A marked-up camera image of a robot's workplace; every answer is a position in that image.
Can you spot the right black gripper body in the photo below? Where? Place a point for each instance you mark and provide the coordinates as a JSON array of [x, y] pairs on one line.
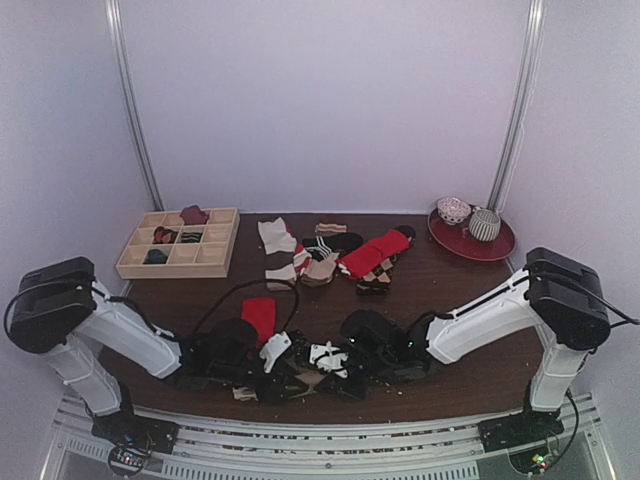
[[347, 379]]

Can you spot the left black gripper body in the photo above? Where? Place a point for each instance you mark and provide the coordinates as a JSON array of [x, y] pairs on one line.
[[224, 372]]

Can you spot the tan brown sock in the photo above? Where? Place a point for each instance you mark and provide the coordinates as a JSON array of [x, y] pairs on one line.
[[304, 381]]

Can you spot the red and beige sock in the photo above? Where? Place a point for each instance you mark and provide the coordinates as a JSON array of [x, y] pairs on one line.
[[261, 313]]

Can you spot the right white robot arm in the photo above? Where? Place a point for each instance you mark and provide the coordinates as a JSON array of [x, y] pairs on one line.
[[551, 290]]

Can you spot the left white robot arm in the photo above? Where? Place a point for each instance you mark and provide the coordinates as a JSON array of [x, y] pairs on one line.
[[58, 307]]

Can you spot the argyle brown sock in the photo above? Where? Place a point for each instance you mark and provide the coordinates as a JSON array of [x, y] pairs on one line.
[[378, 281]]

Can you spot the red folded sock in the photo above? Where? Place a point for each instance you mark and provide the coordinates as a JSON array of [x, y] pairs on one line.
[[371, 254]]

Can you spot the tan sock pair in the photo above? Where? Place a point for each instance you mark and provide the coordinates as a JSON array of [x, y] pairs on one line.
[[320, 273]]

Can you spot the beige brown sock pile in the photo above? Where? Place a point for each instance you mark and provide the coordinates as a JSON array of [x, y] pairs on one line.
[[277, 279]]

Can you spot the black white striped sock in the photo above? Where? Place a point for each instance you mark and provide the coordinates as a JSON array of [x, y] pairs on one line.
[[321, 247]]

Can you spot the red white striped sock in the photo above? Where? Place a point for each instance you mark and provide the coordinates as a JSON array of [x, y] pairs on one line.
[[301, 260]]

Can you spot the teal rolled sock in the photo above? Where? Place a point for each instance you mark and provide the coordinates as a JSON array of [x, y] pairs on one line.
[[155, 257]]

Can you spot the black striped rolled sock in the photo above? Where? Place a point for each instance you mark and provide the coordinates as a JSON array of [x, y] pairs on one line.
[[189, 237]]

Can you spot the wooden compartment tray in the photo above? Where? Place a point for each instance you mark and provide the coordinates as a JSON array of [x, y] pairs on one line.
[[211, 258]]

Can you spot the beige white folded sock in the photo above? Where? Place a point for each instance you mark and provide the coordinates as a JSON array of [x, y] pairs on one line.
[[276, 237]]

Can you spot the red black rolled sock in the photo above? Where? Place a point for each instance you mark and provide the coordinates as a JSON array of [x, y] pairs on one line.
[[163, 236]]

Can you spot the small striped folded sock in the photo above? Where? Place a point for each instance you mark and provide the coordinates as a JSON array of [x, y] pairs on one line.
[[330, 228]]

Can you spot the maroon rolled sock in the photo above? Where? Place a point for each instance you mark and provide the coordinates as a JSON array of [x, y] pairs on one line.
[[194, 215]]

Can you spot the red round plate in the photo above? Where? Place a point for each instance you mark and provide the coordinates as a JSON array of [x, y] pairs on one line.
[[457, 240]]

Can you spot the white patterned bowl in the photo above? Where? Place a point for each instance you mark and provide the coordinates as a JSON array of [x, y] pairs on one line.
[[452, 210]]

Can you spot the striped ceramic cup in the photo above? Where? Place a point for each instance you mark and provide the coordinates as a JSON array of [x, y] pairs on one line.
[[484, 225]]

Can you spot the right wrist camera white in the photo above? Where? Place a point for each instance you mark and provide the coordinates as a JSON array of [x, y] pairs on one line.
[[329, 359]]

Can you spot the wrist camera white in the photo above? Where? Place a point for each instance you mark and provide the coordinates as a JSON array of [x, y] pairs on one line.
[[329, 359], [281, 345]]

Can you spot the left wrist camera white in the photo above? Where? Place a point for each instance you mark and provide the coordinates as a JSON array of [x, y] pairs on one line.
[[281, 345]]

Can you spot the metal base rail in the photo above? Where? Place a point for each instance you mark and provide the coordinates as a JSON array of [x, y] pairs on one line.
[[211, 448]]

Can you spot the right aluminium frame post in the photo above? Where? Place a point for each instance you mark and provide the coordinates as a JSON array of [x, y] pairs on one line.
[[522, 97]]

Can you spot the aluminium frame post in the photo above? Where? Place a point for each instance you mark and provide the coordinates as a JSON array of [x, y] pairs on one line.
[[522, 97], [133, 118]]

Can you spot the left aluminium frame post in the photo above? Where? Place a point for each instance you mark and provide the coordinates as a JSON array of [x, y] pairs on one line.
[[133, 118]]

